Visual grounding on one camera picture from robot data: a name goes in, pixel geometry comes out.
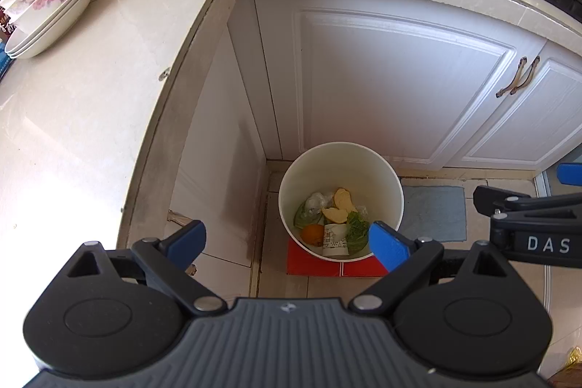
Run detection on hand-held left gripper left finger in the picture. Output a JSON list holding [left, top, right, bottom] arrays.
[[66, 220, 228, 317]]

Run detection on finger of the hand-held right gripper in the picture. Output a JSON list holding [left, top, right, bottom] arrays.
[[473, 185, 582, 219], [558, 163, 582, 187]]

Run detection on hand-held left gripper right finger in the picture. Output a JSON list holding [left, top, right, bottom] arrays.
[[349, 221, 514, 317]]

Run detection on napa cabbage leaf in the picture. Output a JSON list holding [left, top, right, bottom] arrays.
[[346, 210, 371, 253]]

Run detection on white printed paper cup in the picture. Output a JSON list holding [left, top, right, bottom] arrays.
[[322, 223, 351, 258]]

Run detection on clear plastic bag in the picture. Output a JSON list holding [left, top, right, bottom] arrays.
[[304, 191, 337, 218]]

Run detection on white round bin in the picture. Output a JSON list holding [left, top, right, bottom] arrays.
[[278, 141, 404, 264]]

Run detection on large green cabbage leaf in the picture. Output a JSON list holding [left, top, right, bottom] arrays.
[[293, 201, 319, 231]]

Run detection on grey floor mat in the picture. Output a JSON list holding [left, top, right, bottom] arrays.
[[400, 185, 468, 243]]

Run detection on red floor mat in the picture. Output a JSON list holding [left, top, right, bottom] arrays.
[[286, 238, 389, 278]]

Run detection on white corner cabinet door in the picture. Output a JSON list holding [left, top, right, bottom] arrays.
[[173, 22, 269, 268]]

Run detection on yellow patterned packet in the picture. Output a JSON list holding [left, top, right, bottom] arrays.
[[548, 347, 582, 388]]

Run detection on white and blue salt bag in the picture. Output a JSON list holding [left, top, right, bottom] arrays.
[[0, 43, 19, 80]]

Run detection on dark vinegar bottle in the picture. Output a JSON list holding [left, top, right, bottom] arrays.
[[0, 4, 17, 45]]

